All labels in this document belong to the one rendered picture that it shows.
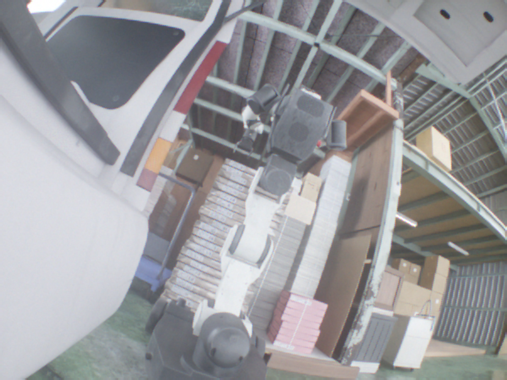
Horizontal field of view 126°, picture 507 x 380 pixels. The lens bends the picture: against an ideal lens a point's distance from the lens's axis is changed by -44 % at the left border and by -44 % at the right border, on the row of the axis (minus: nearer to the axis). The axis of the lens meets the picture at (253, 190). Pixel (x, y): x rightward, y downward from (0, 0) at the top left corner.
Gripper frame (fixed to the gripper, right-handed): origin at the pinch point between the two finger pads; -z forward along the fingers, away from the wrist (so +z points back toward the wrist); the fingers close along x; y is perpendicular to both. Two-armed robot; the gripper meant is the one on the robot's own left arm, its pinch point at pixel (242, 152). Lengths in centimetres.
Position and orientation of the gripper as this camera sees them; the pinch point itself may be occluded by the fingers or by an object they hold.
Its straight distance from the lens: 161.6
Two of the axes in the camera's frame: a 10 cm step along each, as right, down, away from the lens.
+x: 9.2, 4.0, 0.4
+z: 3.7, -8.7, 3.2
